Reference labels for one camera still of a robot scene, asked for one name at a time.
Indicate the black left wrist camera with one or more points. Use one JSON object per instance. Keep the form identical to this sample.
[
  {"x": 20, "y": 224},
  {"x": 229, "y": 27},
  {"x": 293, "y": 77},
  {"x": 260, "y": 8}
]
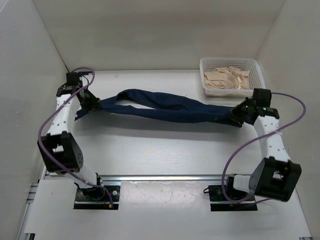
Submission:
[{"x": 74, "y": 79}]

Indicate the dark blue denim trousers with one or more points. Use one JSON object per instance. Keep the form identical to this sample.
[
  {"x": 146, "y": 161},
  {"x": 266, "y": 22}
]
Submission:
[{"x": 166, "y": 107}]

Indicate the aluminium frame rail front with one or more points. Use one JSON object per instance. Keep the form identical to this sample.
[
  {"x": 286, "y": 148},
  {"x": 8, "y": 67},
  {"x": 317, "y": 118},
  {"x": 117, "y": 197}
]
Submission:
[{"x": 139, "y": 178}]

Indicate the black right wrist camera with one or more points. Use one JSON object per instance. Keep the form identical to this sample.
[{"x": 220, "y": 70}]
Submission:
[{"x": 262, "y": 97}]

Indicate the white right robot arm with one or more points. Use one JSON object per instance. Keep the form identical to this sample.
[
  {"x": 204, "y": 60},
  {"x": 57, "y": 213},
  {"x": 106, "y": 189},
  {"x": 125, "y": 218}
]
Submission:
[{"x": 276, "y": 175}]

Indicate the aluminium frame rail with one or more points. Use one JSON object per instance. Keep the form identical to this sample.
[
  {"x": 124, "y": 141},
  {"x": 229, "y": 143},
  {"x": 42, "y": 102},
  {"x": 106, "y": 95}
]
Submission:
[
  {"x": 58, "y": 148},
  {"x": 139, "y": 178}
]

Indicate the aluminium frame rail left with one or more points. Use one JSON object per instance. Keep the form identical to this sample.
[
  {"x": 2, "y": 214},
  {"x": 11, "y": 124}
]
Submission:
[{"x": 58, "y": 148}]

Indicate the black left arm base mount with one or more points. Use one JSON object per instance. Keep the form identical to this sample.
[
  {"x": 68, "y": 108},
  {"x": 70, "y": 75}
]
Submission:
[{"x": 97, "y": 198}]

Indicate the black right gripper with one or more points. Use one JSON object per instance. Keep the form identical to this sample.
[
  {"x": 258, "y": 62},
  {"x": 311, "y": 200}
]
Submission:
[{"x": 235, "y": 112}]

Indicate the white plastic perforated basket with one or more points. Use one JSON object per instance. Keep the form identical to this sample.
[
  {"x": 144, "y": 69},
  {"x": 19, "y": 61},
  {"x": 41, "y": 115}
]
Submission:
[{"x": 255, "y": 78}]

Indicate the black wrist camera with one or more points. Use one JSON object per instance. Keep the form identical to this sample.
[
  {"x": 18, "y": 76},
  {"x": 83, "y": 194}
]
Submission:
[
  {"x": 262, "y": 97},
  {"x": 74, "y": 79}
]

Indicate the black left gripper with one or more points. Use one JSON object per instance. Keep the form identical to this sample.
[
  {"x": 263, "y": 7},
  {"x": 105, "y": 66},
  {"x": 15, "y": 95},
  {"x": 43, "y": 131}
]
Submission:
[{"x": 94, "y": 102}]

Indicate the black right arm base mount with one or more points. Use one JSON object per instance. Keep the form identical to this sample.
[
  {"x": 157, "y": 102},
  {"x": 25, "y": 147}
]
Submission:
[{"x": 219, "y": 203}]

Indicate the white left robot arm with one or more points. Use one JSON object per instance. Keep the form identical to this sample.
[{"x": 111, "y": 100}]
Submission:
[{"x": 86, "y": 177}]

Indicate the beige cloth in basket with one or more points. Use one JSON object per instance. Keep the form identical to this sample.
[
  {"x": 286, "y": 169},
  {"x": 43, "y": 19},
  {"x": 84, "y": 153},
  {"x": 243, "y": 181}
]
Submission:
[{"x": 227, "y": 78}]

